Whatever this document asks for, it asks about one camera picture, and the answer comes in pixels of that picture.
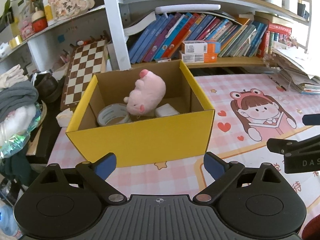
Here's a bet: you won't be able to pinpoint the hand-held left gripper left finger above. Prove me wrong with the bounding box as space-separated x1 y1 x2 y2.
36 152 127 205

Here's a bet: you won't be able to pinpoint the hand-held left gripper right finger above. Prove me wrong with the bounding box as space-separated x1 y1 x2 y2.
194 152 284 205

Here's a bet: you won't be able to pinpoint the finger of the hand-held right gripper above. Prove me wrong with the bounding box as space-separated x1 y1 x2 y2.
302 114 320 126
267 135 320 155

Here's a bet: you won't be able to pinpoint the clear tape roll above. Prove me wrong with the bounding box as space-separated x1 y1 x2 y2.
97 103 132 127

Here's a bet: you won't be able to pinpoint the yellow cardboard box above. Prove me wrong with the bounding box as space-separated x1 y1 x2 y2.
65 59 215 168

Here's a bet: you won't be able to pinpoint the small white box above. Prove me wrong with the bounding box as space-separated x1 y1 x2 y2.
155 103 180 118

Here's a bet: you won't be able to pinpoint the pink plush pig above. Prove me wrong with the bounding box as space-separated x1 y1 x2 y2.
123 69 167 117

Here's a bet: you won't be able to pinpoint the dark pencil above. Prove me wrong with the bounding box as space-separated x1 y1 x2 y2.
268 75 287 91

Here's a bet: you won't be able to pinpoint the stack of papers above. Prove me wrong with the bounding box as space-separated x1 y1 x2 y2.
271 47 320 94

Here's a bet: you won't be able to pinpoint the white tissue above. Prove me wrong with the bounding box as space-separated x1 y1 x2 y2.
56 109 74 128

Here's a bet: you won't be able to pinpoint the pink checked desk mat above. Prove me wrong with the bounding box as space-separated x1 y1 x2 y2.
47 72 320 220

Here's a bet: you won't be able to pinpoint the dark red garment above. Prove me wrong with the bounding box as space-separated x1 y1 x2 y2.
301 216 320 240

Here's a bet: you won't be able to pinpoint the iridescent plastic bag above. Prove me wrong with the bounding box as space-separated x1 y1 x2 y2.
0 104 44 158

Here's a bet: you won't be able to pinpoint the wooden desk shelf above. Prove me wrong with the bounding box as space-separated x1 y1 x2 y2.
130 56 270 68

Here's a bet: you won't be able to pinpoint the wooden chessboard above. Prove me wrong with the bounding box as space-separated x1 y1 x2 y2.
60 39 109 112

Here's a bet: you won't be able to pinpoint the dark leather bag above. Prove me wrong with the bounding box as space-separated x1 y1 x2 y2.
31 70 59 103

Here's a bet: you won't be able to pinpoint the orange white carton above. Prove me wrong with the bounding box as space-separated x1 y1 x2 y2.
181 40 221 54
179 51 218 63

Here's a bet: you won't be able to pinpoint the clear plastic bottle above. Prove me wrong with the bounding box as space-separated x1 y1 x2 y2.
0 204 23 239

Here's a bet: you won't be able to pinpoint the grey garment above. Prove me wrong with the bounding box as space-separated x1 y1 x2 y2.
0 81 39 120

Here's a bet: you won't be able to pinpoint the white socks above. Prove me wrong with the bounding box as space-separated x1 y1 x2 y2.
0 64 28 88

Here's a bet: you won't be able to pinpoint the white shelf unit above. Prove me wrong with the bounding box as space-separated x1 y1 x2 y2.
0 0 313 70

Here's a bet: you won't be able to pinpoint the row of books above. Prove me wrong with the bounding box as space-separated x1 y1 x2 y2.
124 11 293 64

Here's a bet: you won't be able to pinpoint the pink patterned box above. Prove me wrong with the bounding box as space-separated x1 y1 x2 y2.
20 20 34 40

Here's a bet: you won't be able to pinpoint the white light bar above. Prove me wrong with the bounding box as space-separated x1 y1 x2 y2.
155 4 221 13

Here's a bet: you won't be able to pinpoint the yellow white can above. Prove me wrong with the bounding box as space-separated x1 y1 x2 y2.
42 0 54 23

